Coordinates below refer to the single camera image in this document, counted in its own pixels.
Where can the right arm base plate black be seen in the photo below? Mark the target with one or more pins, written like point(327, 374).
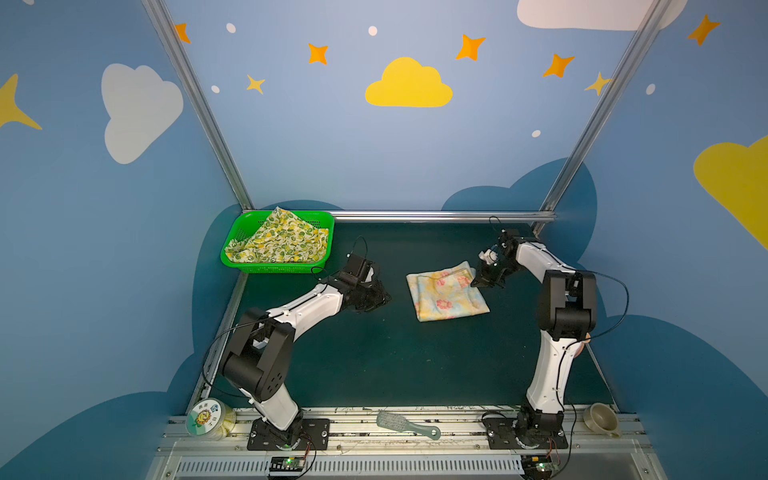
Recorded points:
point(500, 434)

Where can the pastel floral skirt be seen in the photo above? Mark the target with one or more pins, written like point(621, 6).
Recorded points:
point(446, 294)

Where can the beige ceramic cup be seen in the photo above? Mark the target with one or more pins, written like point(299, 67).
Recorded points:
point(601, 419)

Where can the aluminium rail base frame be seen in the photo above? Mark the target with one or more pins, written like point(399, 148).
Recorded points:
point(359, 449)

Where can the round clear jar green lid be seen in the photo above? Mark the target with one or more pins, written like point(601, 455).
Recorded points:
point(210, 419)

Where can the green hair brush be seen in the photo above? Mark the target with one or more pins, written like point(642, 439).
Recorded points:
point(397, 422)

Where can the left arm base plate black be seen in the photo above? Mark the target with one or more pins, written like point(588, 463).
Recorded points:
point(302, 433)

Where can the green lemon print skirt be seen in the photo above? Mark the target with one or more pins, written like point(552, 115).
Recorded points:
point(276, 237)

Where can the left controller circuit board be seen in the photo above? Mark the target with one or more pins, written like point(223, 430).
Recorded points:
point(286, 467)

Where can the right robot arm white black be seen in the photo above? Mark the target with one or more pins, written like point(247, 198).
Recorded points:
point(567, 315)

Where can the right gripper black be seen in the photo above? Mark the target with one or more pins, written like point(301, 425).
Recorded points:
point(487, 276)

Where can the right controller circuit board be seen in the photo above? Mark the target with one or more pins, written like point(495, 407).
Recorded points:
point(536, 467)

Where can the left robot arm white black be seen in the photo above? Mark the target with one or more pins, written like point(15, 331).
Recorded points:
point(259, 350)

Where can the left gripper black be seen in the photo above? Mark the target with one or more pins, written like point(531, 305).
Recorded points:
point(369, 294)

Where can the controller circuit board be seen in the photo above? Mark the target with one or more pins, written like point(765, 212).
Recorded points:
point(286, 467)
point(536, 467)

